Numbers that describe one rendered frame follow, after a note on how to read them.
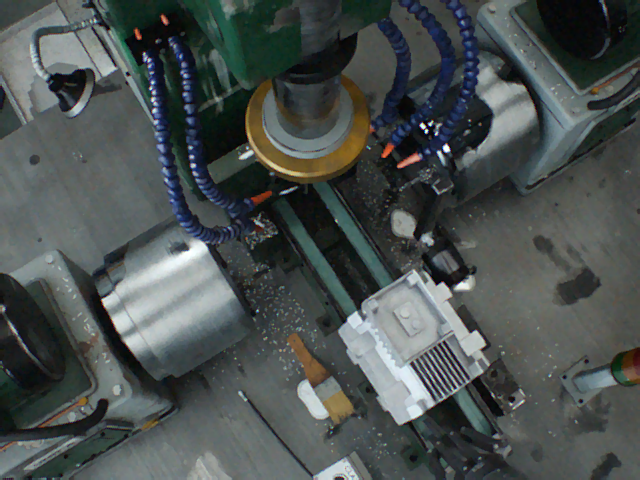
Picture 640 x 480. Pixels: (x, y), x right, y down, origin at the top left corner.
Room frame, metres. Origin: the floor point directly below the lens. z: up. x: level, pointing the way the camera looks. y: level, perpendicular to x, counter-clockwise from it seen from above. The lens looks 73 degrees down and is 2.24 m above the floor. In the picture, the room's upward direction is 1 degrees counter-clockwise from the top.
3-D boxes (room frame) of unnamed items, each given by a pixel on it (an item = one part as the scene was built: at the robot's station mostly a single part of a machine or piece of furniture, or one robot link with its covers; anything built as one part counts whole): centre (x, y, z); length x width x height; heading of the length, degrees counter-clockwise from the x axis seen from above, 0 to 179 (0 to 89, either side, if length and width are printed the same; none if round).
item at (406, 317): (0.20, -0.14, 1.11); 0.12 x 0.11 x 0.07; 31
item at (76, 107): (0.50, 0.31, 1.46); 0.18 x 0.11 x 0.13; 31
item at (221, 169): (0.55, 0.07, 0.97); 0.30 x 0.11 x 0.34; 121
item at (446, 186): (0.38, -0.19, 1.12); 0.04 x 0.03 x 0.26; 31
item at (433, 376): (0.17, -0.16, 1.01); 0.20 x 0.19 x 0.19; 31
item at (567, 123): (0.73, -0.52, 0.99); 0.35 x 0.31 x 0.37; 121
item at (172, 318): (0.24, 0.30, 1.04); 0.37 x 0.25 x 0.25; 121
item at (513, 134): (0.59, -0.29, 1.04); 0.41 x 0.25 x 0.25; 121
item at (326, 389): (0.14, 0.01, 0.80); 0.21 x 0.05 x 0.01; 33
